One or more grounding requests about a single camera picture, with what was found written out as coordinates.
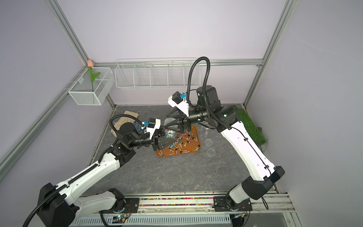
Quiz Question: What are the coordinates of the clear jar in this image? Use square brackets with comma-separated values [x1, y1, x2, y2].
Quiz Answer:
[164, 129, 180, 139]
[207, 148, 216, 157]

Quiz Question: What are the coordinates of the clear plastic jar lid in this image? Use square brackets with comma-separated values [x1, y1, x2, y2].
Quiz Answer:
[205, 139, 213, 147]

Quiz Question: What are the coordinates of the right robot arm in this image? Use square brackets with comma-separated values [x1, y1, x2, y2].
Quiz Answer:
[164, 56, 285, 211]

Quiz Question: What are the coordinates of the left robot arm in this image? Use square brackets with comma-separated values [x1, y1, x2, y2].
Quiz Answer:
[23, 114, 175, 227]

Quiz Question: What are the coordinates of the orange wooden tray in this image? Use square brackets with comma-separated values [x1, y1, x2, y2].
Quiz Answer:
[156, 126, 201, 158]

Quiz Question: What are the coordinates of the blue garden hand rake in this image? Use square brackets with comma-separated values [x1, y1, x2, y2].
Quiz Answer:
[135, 123, 143, 133]

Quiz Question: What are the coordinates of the beige work glove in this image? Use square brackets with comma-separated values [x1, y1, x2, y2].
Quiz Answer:
[110, 111, 140, 137]

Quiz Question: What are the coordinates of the green artificial grass mat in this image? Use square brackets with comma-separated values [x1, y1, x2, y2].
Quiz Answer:
[234, 107, 268, 147]

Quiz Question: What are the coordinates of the artificial pink tulip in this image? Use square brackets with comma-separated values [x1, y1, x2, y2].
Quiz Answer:
[87, 60, 100, 92]

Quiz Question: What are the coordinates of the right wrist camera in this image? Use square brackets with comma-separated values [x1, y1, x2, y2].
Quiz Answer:
[168, 91, 190, 117]

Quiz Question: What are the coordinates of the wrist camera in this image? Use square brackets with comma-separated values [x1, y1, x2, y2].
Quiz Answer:
[142, 118, 161, 139]
[168, 91, 190, 117]

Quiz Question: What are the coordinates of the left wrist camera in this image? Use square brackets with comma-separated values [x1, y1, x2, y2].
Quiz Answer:
[142, 118, 161, 139]

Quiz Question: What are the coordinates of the white wire wall basket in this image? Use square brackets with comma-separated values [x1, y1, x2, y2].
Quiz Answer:
[115, 58, 196, 89]

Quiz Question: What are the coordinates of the white mesh wall box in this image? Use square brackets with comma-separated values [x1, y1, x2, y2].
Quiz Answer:
[68, 67, 115, 106]

